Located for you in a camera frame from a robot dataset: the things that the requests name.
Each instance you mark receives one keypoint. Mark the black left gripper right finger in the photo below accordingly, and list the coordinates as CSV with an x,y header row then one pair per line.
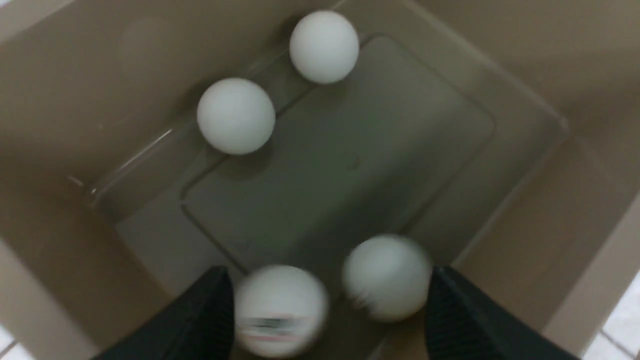
x,y
463,323

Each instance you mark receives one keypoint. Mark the white logo ball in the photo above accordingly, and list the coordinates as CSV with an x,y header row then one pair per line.
x,y
280,311

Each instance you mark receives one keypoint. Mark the olive green plastic bin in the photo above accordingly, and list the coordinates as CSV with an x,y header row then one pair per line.
x,y
462,126

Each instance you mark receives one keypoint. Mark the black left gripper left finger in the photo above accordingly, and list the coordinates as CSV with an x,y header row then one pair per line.
x,y
198,325

